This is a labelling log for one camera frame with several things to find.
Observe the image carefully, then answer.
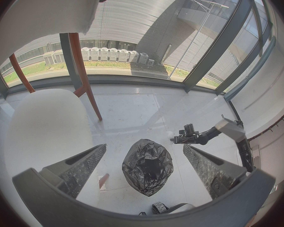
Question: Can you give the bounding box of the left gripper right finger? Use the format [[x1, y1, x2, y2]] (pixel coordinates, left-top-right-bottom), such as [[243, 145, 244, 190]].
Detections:
[[183, 144, 248, 200]]

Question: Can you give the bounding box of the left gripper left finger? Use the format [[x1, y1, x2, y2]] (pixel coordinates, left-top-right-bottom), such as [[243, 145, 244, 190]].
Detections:
[[39, 144, 107, 199]]

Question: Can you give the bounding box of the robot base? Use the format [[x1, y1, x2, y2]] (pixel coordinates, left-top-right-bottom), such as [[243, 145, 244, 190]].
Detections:
[[138, 201, 195, 216]]

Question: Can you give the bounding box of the black plastic bag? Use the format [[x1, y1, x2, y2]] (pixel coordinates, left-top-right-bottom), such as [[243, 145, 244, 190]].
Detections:
[[122, 139, 174, 197]]

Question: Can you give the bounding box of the white chair with wooden legs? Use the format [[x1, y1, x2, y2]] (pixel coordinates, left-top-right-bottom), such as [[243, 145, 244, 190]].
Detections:
[[0, 0, 110, 199]]

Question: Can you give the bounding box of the window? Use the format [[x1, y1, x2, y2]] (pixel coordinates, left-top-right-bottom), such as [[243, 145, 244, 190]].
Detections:
[[0, 0, 278, 102]]

